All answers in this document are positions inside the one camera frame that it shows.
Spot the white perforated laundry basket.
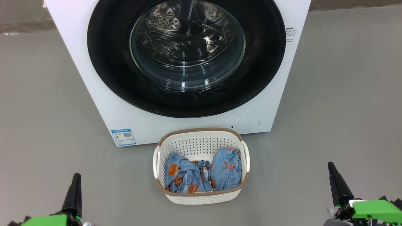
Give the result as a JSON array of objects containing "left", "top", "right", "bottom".
[{"left": 153, "top": 127, "right": 251, "bottom": 205}]

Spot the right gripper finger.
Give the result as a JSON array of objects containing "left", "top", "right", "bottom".
[{"left": 328, "top": 162, "right": 355, "bottom": 207}]

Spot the stainless steel washing machine drum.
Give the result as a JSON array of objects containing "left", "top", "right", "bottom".
[{"left": 130, "top": 0, "right": 245, "bottom": 91}]

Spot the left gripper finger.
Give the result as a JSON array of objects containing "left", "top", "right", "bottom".
[{"left": 61, "top": 173, "right": 83, "bottom": 220}]

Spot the blue bear-print garment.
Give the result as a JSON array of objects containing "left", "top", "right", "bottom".
[
  {"left": 210, "top": 147, "right": 243, "bottom": 192},
  {"left": 165, "top": 152, "right": 214, "bottom": 193}
]

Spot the white front-load washing machine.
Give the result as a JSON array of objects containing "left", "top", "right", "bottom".
[{"left": 44, "top": 0, "right": 312, "bottom": 147}]

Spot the blue energy label sticker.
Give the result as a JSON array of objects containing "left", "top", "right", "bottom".
[{"left": 111, "top": 128, "right": 137, "bottom": 147}]

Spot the round white filter cover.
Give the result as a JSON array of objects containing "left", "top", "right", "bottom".
[{"left": 231, "top": 117, "right": 260, "bottom": 134}]

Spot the washing machine door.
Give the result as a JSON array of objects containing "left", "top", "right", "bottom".
[{"left": 87, "top": 0, "right": 287, "bottom": 118}]

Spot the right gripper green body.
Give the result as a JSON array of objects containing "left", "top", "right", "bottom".
[{"left": 335, "top": 196, "right": 402, "bottom": 226}]

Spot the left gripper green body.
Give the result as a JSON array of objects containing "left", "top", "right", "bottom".
[{"left": 7, "top": 214, "right": 70, "bottom": 226}]

